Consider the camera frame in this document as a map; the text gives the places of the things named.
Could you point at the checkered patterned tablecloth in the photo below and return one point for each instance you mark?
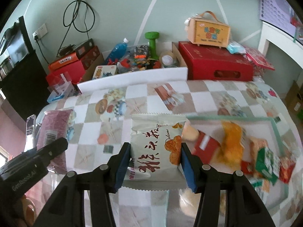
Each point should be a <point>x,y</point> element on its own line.
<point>101,124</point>

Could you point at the clear round bun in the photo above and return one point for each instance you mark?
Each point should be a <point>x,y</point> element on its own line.
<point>189,202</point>

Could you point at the green popcorn snack bag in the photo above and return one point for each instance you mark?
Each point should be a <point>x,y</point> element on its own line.
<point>262,188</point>

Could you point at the blue wet wipes pack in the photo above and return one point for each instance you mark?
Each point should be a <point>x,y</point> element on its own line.
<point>235,48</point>

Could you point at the orange egg roll bag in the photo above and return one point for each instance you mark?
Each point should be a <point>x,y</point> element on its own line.
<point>255,145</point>

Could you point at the red chip packet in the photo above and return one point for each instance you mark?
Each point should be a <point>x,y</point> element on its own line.
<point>287,166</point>

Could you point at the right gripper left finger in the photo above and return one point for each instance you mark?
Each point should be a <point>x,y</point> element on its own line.
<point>65,206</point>

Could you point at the white rice cracker bag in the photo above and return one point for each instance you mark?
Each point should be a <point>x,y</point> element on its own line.
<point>155,152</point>

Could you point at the orange yellow snack bag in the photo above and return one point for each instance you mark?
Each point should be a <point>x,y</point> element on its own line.
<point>231,149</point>

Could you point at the blue liquid plastic bottle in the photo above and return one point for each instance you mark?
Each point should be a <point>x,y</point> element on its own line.
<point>117,52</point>

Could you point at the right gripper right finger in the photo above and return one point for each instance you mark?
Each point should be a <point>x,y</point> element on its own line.
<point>243,205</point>

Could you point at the red boxy snack pack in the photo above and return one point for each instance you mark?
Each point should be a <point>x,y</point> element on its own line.
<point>205,147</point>

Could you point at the large red gift box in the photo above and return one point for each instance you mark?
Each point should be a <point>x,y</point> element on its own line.
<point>214,63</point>

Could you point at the stacked red orange boxes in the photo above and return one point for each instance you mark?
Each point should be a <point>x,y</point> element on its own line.
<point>74,64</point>

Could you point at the small red candy packet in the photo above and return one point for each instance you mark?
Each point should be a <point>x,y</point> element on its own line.
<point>246,167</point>

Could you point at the peach jelly cup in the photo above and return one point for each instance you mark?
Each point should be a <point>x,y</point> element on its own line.
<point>189,133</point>

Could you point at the cardboard box of toys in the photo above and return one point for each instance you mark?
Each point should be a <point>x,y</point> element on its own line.
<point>137,58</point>

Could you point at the white desk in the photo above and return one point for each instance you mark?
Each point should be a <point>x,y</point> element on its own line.
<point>284,54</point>

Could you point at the purple perforated board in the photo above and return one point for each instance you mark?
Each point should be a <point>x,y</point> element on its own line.
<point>278,14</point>

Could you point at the white wall socket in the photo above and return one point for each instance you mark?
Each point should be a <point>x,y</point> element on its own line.
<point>42,31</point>

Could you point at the teal rimmed white tray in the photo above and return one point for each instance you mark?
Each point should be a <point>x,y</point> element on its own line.
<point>259,127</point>

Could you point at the orange handled gift box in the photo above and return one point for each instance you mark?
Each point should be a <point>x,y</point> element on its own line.
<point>206,29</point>

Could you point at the clear acrylic phone stand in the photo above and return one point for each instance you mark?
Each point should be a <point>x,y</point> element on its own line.
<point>30,132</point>

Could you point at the pink snack packet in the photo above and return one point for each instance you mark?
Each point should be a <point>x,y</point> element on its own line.
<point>55,125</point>

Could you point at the green dumbbell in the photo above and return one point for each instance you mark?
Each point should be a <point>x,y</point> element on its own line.
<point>152,36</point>

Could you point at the white foam board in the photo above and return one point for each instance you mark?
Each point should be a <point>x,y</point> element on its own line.
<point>135,78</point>

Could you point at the green white biscuit pack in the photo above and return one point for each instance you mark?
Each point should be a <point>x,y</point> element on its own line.
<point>268,165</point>

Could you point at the clear plastic box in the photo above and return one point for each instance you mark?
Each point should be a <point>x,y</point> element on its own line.
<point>60,87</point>

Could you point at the red patterned tin box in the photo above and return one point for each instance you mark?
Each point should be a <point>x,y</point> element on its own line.
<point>258,61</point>

